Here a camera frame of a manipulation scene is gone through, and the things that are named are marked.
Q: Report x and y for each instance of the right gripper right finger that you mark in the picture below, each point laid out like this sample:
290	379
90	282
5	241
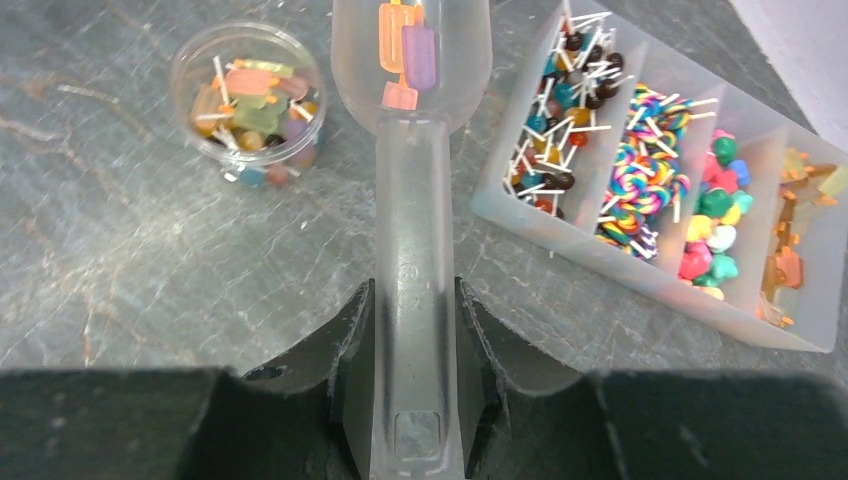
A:
538	418

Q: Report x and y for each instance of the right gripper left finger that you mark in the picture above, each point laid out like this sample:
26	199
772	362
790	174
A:
276	421

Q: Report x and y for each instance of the clear round jar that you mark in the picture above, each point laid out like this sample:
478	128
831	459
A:
191	65

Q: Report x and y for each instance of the clear plastic scoop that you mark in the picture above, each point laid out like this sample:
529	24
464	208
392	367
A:
416	431

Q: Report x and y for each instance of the popsicle candies in scoop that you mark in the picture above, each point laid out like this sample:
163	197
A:
406	47

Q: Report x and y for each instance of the clear compartment candy tray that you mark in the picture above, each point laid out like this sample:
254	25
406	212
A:
628	158

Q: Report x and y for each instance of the lollipops in jar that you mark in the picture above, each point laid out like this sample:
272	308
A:
261	117

